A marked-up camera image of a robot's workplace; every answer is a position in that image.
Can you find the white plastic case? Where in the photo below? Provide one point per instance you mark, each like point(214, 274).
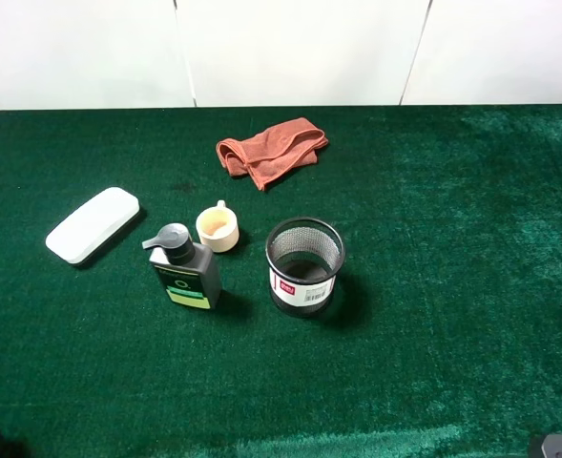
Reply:
point(81, 233)

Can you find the black mesh pen holder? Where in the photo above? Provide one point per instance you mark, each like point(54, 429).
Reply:
point(304, 257)

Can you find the cream small cup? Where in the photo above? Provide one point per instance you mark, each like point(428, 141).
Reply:
point(218, 228)

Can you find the orange folded cloth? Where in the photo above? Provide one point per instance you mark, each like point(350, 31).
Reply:
point(271, 154)

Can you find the green velvet table cloth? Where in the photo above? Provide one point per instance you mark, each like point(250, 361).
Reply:
point(443, 337)

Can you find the dark grey pump bottle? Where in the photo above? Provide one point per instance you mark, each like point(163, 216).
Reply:
point(187, 270)

